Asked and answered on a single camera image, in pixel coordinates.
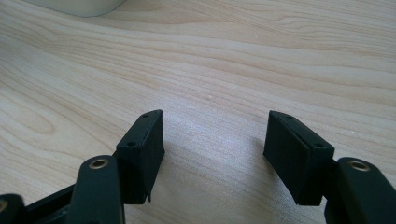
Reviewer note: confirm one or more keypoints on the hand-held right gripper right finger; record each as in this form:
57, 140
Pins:
295, 158

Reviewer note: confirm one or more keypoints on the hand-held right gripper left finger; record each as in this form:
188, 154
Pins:
141, 158

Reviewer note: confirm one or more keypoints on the white container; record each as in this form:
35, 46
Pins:
77, 6

